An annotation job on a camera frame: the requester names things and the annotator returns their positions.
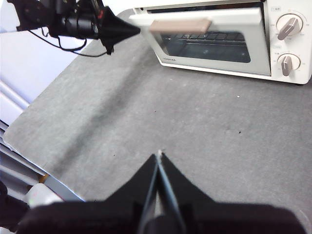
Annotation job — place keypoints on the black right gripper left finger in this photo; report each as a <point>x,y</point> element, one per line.
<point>97,219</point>

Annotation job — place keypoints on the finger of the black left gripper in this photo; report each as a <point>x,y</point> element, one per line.
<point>112,37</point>
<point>114,24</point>

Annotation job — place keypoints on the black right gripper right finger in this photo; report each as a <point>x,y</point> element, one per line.
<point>231,219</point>

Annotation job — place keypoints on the beige oven timer knob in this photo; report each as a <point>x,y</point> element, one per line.
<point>287,64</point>

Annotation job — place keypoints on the beige oven temperature knob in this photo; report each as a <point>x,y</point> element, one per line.
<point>290,26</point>

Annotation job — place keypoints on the cream Toshiba toaster oven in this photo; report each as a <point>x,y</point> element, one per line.
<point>307,48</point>

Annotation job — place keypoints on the white rounded device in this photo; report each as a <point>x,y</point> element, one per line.
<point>44,195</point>

